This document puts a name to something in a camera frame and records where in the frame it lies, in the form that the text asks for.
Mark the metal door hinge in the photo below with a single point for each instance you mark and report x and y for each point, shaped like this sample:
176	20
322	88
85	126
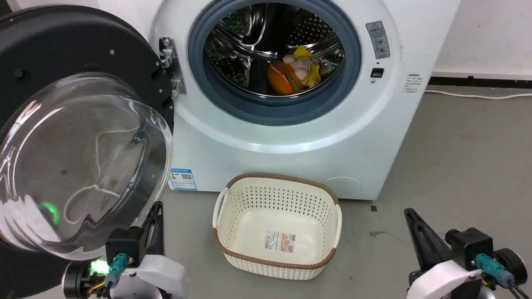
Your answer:
174	68

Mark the small printed text label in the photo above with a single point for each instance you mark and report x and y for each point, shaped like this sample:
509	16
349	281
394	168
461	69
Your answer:
414	84

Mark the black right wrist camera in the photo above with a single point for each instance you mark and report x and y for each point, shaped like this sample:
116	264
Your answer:
469	245

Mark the white front-load washing machine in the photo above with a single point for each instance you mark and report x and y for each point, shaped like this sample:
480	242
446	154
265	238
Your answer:
291	153

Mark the orange hamburger plush toy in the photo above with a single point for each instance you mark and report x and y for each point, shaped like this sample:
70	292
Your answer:
280	81

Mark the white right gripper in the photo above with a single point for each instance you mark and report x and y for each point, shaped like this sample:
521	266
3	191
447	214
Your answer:
444	280

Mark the black washer door with glass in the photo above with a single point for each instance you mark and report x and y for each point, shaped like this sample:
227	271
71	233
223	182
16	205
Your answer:
62	41

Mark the yellow and pink doll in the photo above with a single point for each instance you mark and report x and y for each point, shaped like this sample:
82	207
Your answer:
311	74

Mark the round white filter cover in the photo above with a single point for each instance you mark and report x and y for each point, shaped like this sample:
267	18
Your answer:
343	187

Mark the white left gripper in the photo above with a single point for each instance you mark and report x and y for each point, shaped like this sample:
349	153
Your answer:
162	276

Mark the blue energy sticker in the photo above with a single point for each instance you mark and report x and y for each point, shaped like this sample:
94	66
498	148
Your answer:
183	179

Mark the black baseboard strip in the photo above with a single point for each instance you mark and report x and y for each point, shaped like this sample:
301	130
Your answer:
490	82

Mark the black door latch slot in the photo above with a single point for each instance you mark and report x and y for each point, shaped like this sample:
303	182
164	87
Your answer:
377	73

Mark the grey warning label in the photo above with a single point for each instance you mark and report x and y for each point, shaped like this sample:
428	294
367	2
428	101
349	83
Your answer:
378	39

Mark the cream plastic laundry basket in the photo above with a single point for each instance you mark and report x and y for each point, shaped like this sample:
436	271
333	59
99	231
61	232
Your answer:
249	199

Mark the stainless steel drum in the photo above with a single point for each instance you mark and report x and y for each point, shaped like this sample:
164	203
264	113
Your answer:
249	33

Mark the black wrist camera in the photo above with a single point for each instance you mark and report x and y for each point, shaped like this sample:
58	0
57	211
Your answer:
124	246
469	245

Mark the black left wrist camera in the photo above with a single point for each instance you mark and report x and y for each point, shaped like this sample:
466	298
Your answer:
124	246

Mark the paper basket label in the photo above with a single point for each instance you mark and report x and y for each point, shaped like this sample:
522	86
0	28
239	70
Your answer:
280	242

